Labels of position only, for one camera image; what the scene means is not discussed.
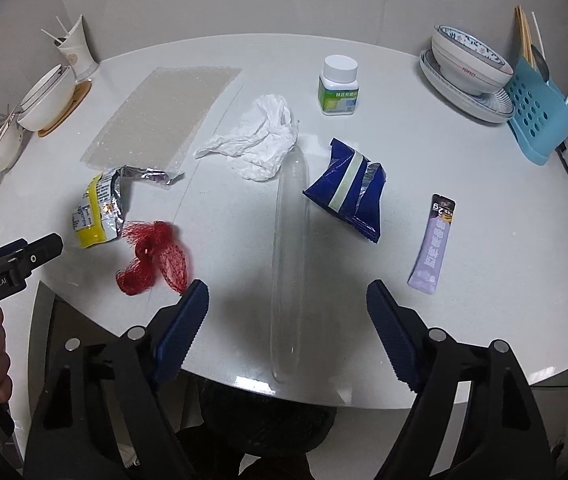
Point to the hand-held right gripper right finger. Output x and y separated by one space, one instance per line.
394 325

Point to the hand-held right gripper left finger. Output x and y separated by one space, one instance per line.
183 320

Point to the red mesh net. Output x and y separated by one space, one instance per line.
163 255

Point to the yellow foil snack wrapper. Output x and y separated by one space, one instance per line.
96 210

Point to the purple sachet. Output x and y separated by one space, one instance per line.
431 250

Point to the long clear plastic sleeve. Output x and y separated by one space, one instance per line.
289 260

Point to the dark mesh trash bin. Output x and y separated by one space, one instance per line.
264 425

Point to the blue foil snack wrapper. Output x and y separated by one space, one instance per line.
344 185

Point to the clear bubble wrap sheet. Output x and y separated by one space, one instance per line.
158 115

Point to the white ribbed pot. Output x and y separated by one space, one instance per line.
3 147

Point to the wooden coaster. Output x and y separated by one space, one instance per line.
71 110

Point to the plain white bowl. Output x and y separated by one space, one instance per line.
43 105

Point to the white cup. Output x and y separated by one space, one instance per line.
76 55

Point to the white plates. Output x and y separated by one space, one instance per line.
459 102

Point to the white medicine bottle green label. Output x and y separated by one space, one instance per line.
338 90

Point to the blue plastic utensil holder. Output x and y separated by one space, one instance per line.
534 115

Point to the blue patterned ceramic bowl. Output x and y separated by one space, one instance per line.
464 70

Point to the metal spoon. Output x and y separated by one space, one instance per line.
543 62

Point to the bundle of wooden chopsticks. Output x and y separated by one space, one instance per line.
524 35

